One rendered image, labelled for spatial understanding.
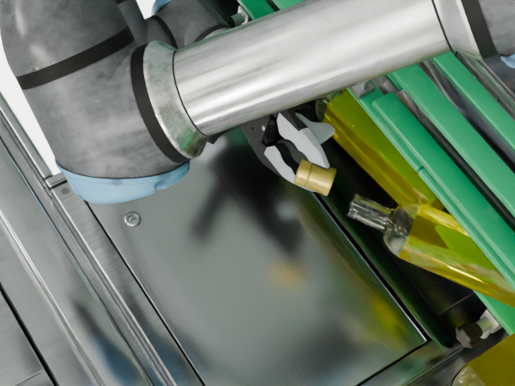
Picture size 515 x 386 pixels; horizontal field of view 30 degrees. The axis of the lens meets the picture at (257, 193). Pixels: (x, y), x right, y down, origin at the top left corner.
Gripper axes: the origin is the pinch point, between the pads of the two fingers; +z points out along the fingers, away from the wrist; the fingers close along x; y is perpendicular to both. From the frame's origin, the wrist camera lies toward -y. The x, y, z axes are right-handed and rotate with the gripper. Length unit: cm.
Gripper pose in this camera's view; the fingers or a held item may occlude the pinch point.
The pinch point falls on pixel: (311, 173)
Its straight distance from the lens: 118.5
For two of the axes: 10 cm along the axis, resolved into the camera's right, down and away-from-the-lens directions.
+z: 5.8, 6.8, -4.6
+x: -2.6, 6.8, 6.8
